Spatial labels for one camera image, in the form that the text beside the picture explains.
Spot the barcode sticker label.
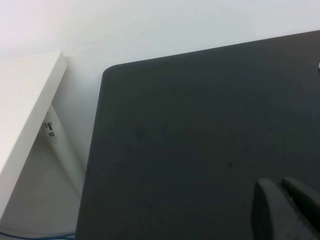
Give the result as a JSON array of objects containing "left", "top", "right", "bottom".
[{"left": 44, "top": 120, "right": 60, "bottom": 145}]

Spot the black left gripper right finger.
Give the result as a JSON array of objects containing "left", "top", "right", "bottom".
[{"left": 281, "top": 176, "right": 320, "bottom": 222}]

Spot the white side table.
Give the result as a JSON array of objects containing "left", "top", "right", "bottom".
[{"left": 0, "top": 50, "right": 86, "bottom": 216}]

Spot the blue cable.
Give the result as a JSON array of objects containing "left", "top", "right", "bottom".
[{"left": 0, "top": 230, "right": 76, "bottom": 240}]

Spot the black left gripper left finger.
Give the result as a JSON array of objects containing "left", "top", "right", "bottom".
[{"left": 251, "top": 177, "right": 320, "bottom": 240}]

